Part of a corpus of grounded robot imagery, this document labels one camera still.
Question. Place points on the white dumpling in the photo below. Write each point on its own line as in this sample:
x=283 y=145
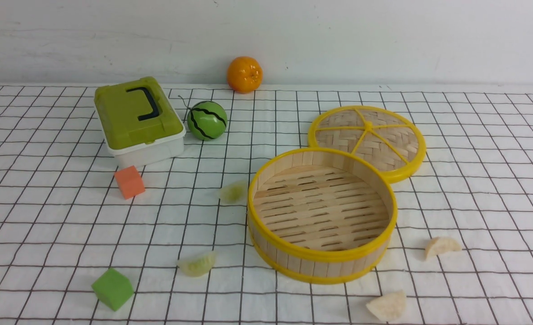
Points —
x=388 y=307
x=441 y=245

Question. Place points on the white grid tablecloth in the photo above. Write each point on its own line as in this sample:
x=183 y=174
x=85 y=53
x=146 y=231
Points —
x=63 y=221

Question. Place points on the green dumpling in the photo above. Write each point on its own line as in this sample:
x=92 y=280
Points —
x=198 y=265
x=234 y=192

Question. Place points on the green toy watermelon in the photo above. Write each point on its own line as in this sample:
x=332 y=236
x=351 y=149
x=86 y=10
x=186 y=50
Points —
x=207 y=120

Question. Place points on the green foam cube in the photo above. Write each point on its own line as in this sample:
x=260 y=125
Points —
x=113 y=289

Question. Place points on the green lidded white box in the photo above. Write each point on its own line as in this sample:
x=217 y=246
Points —
x=139 y=125

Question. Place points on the yellow bamboo steamer tray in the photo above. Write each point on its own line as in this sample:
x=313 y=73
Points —
x=321 y=215

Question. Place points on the orange toy fruit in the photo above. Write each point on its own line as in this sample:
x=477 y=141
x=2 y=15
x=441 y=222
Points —
x=244 y=75

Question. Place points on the white dumpling bottom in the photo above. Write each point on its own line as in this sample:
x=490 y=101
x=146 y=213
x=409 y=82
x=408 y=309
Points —
x=388 y=307

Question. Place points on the yellow bamboo steamer lid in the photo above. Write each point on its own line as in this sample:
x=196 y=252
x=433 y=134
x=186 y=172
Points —
x=382 y=138

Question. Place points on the orange foam cube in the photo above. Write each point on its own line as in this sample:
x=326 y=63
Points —
x=129 y=182

